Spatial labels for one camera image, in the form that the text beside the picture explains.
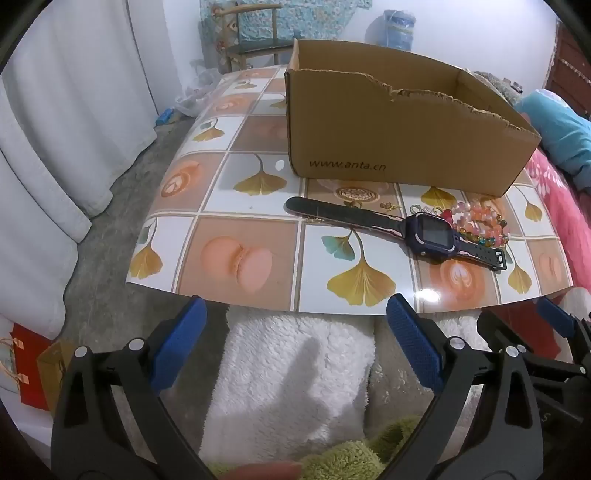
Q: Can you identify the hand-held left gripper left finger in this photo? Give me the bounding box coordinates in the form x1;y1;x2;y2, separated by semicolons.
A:
51;295;208;480

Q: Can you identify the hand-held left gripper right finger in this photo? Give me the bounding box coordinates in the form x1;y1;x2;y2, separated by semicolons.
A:
385;292;546;480

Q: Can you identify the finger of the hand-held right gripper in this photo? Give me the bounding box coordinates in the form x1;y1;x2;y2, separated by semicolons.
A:
476;310;585;384
536;295;591;365

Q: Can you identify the multicolour glass bead bracelet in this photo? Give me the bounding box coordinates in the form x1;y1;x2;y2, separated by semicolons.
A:
455;226;511;247

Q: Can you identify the dark blue smart watch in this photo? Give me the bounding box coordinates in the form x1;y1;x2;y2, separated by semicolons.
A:
285;196;509;272

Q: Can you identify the orange pink bead bracelet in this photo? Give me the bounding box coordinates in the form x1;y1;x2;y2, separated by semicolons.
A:
445;200;509;234

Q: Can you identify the brown cardboard box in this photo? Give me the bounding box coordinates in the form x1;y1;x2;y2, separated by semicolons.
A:
284;39;542;197

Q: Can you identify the person's left hand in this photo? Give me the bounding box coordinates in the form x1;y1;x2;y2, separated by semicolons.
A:
231;460;303;480

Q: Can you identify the green fluffy cloth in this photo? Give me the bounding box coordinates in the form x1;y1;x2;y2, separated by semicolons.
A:
205;415;435;480

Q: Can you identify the white fluffy blanket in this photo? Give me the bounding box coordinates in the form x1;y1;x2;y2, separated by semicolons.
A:
201;305;485;467

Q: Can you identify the pink floral blanket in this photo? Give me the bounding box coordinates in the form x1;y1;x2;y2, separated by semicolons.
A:
522;148;591;291

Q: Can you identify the brown paper bag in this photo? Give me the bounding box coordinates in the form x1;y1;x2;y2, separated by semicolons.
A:
37;339;77;416

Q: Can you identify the red gift bag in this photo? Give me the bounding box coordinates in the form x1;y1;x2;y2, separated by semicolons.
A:
9;323;52;411

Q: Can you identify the leaf patterned tablecloth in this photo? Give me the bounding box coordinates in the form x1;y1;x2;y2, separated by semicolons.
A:
127;65;575;317

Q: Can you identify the light blue pillow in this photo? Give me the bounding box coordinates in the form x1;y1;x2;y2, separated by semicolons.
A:
515;90;591;190

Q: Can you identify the grey cloth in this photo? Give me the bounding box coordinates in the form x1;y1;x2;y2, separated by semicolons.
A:
468;69;525;104

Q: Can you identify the clear plastic bag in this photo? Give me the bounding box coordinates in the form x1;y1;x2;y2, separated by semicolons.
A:
175;62;225;116

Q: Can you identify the dark red wooden cabinet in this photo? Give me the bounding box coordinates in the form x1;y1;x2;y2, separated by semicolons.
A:
547;23;591;116

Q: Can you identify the white curtain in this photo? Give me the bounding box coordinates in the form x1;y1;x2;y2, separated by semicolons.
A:
0;0;167;340

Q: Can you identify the wooden chair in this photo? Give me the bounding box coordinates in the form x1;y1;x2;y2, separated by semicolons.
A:
215;2;296;72

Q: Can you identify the blue water jug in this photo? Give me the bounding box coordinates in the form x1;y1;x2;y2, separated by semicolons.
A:
367;10;416;51

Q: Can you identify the floral wall cloth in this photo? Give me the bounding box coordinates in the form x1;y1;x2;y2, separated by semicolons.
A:
199;0;372;51

